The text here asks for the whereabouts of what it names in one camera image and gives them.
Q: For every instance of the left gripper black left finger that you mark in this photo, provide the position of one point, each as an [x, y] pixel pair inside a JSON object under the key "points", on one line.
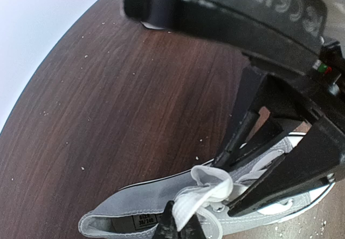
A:
{"points": [[166, 228]]}

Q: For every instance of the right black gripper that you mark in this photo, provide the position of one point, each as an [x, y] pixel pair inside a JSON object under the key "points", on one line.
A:
{"points": [[289, 34]]}

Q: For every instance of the grey sneaker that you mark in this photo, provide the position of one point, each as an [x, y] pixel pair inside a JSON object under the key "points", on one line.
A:
{"points": [[135, 211]]}

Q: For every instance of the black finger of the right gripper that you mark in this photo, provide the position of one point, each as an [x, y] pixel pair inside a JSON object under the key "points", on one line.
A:
{"points": [[317, 160], [256, 123]]}

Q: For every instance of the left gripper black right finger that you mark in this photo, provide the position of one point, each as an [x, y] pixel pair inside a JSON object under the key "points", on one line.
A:
{"points": [[192, 230]]}

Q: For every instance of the white fluted ceramic bowl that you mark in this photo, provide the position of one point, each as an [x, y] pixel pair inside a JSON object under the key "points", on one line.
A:
{"points": [[151, 27]]}

